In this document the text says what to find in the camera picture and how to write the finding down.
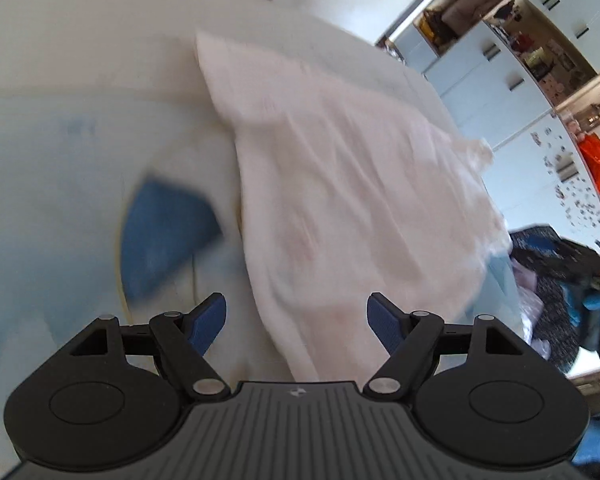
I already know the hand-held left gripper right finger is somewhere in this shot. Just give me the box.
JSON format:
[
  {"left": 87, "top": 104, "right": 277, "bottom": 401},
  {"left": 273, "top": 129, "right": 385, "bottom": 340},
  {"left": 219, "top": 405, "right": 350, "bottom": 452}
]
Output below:
[{"left": 363, "top": 291, "right": 529, "bottom": 403}]

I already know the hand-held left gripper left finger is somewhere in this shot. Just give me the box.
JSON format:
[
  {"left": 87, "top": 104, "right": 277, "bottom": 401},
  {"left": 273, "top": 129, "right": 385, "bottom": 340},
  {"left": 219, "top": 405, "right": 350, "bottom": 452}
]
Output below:
[{"left": 69, "top": 291, "right": 232, "bottom": 403}]

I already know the white pink-print garment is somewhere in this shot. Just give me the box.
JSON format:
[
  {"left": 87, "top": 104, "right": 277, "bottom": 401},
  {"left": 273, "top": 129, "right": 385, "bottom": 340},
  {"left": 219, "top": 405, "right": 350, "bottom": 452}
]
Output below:
[{"left": 195, "top": 30, "right": 514, "bottom": 384}]

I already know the pile of dark clothes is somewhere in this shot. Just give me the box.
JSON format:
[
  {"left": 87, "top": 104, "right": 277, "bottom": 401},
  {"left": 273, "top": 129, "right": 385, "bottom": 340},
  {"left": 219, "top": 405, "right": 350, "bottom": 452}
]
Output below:
[{"left": 509, "top": 225, "right": 600, "bottom": 377}]

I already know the person's right hand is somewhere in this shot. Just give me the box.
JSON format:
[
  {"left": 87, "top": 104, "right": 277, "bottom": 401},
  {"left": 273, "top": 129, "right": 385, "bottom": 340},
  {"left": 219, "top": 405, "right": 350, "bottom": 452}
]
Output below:
[{"left": 567, "top": 280, "right": 600, "bottom": 352}]

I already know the lavender garment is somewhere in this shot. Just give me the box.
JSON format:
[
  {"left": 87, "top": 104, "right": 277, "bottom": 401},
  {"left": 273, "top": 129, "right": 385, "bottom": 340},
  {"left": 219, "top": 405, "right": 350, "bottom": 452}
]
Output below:
[{"left": 512, "top": 257, "right": 552, "bottom": 357}]

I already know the white sticker-covered cabinet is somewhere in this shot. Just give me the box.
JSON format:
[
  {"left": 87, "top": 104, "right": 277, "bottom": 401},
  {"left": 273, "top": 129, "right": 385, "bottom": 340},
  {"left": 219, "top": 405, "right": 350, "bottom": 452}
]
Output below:
[{"left": 485, "top": 112, "right": 600, "bottom": 261}]

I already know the orange plastic bag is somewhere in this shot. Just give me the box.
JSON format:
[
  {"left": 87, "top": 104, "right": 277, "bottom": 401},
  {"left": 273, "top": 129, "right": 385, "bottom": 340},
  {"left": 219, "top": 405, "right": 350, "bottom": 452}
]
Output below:
[{"left": 579, "top": 132, "right": 600, "bottom": 195}]

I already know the woven bag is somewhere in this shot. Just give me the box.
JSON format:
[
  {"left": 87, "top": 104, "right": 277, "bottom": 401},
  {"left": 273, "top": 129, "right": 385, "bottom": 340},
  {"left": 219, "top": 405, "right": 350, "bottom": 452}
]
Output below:
[{"left": 420, "top": 7, "right": 458, "bottom": 49}]

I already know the cluttered open shelf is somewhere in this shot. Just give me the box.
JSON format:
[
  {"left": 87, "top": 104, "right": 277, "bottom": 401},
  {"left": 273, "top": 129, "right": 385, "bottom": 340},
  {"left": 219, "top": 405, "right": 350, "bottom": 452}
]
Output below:
[{"left": 485, "top": 0, "right": 600, "bottom": 106}]

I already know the white upper cabinet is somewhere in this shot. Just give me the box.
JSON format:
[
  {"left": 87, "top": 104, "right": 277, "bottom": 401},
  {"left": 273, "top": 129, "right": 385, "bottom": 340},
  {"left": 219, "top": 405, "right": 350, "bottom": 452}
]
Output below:
[{"left": 520, "top": 0, "right": 600, "bottom": 72}]

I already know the white cabinet with handles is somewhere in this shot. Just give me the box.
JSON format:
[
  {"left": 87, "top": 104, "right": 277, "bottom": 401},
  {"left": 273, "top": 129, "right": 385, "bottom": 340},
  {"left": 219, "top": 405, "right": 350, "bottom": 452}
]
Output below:
[{"left": 390, "top": 22, "right": 556, "bottom": 149}]

